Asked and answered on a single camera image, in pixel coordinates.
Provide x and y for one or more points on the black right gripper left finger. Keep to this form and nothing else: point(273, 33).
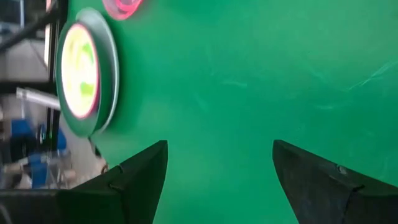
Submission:
point(140, 180)

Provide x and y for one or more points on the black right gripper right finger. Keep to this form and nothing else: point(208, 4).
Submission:
point(326, 193)

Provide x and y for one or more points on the magenta plastic plate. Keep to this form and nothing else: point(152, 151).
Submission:
point(98, 93)

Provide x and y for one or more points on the beige plastic plate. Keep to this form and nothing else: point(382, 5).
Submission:
point(74, 93)

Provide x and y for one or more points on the silver aluminium extrusion bar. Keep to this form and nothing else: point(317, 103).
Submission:
point(37, 98)

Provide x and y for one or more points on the white plastic plate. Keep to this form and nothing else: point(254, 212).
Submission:
point(111, 39)

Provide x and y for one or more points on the pink transparent plastic plate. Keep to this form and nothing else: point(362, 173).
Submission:
point(119, 14)

